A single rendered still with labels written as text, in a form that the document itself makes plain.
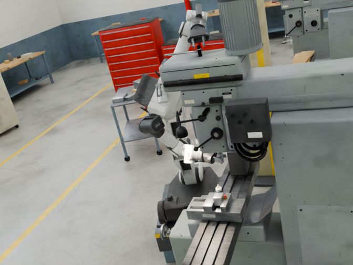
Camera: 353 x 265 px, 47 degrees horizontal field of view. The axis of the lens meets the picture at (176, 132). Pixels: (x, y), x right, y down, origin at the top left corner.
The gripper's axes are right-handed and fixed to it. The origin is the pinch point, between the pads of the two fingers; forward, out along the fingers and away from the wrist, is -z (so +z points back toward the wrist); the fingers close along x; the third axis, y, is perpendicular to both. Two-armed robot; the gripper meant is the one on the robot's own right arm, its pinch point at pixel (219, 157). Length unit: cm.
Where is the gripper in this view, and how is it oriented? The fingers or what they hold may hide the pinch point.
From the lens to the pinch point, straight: 258.0
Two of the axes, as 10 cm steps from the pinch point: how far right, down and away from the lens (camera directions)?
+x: 5.5, -4.4, 7.1
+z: -8.1, -0.8, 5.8
